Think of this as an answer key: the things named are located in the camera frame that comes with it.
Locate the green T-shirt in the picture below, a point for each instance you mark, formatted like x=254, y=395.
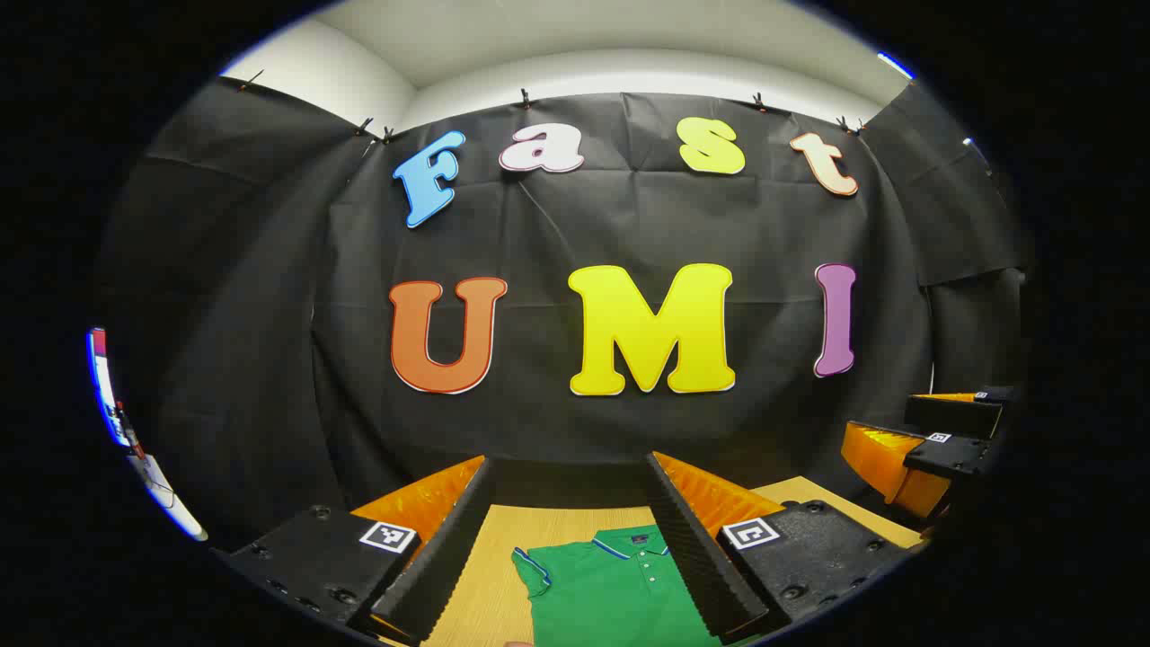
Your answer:
x=611, y=602

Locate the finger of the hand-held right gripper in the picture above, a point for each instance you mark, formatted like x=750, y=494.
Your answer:
x=952, y=415
x=952, y=456

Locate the row of black cloth clips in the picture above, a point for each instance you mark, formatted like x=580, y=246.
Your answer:
x=525, y=97

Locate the black backdrop cloth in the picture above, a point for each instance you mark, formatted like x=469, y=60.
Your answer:
x=539, y=225

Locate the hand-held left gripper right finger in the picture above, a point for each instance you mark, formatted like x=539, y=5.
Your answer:
x=692, y=557

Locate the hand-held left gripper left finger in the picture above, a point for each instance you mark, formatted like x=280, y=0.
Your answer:
x=449, y=557

